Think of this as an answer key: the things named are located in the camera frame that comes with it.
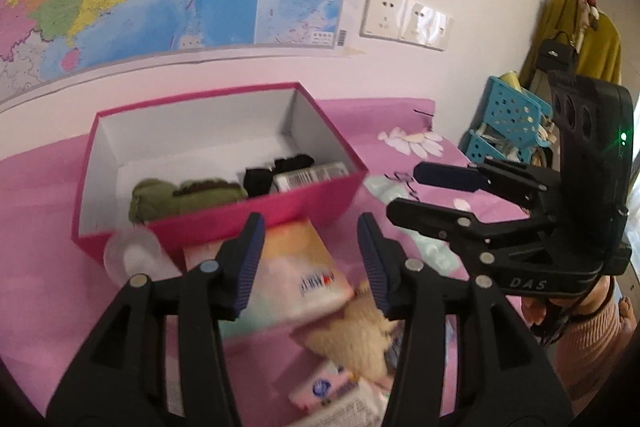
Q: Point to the white barcode packet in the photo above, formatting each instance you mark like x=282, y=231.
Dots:
x=305, y=177

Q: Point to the green plush toy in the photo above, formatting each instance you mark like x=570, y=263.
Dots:
x=170, y=202

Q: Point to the red white hanging ornament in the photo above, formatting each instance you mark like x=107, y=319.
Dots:
x=590, y=2

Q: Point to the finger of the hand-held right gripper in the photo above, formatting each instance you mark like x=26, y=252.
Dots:
x=445, y=175
x=425, y=217

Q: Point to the person's right forearm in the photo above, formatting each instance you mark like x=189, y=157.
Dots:
x=595, y=352

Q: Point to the pink cardboard box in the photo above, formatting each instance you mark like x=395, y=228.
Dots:
x=225, y=222

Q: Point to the beige plush toy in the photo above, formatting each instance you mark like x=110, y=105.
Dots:
x=350, y=337

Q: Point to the white wall socket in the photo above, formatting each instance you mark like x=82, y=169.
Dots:
x=425, y=26
x=384, y=13

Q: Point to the small pink tissue packet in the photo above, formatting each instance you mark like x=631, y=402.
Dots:
x=325, y=387

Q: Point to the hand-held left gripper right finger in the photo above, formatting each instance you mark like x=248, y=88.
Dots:
x=372, y=262

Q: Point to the blue plastic basket rack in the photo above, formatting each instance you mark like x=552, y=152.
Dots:
x=510, y=112

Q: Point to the yellow garment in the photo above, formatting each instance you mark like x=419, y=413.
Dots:
x=600, y=47

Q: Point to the large pastel tissue pack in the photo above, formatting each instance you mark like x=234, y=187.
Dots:
x=295, y=277

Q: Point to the black handbag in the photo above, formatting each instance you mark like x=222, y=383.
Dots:
x=552, y=57

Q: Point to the black cloth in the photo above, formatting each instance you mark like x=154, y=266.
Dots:
x=260, y=182

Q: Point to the white plastic bottle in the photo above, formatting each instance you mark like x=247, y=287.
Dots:
x=135, y=252

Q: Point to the pink flowered bed sheet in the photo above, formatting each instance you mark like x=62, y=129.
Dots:
x=50, y=232

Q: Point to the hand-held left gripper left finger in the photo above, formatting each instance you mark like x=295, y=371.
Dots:
x=250, y=257

